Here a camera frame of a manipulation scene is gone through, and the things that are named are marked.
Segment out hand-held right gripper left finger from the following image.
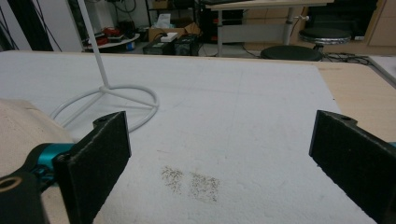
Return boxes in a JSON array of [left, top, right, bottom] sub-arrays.
[[52, 110, 132, 224]]

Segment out red tool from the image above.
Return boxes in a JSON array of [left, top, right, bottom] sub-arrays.
[[102, 27, 121, 37]]

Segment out black round stool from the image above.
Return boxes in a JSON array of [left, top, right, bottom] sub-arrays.
[[260, 45, 324, 62]]

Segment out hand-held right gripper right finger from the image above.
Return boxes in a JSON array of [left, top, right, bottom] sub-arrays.
[[308, 109, 396, 224]]

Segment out chrome-rimmed black stool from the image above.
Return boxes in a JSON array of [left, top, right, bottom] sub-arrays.
[[298, 27, 352, 51]]

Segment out light wooden cabinet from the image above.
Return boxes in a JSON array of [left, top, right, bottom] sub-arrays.
[[363, 0, 396, 48]]

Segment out black floor cables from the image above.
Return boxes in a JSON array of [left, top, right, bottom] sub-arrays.
[[322, 51, 372, 66]]

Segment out white wire stand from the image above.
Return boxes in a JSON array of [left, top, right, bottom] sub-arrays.
[[49, 0, 161, 133]]

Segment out white foam mat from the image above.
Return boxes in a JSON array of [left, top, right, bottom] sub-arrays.
[[0, 50, 377, 224]]

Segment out wooden desk with white legs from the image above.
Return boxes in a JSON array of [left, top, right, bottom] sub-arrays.
[[205, 0, 335, 58]]

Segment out black equipment case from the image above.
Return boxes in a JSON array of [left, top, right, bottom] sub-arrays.
[[143, 34, 201, 57]]

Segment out small white box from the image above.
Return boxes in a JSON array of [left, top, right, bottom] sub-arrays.
[[160, 32, 179, 43]]

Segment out round white table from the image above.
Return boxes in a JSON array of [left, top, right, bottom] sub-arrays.
[[82, 33, 141, 52]]

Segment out cardboard box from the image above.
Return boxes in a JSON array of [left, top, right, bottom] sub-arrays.
[[148, 21, 202, 43]]

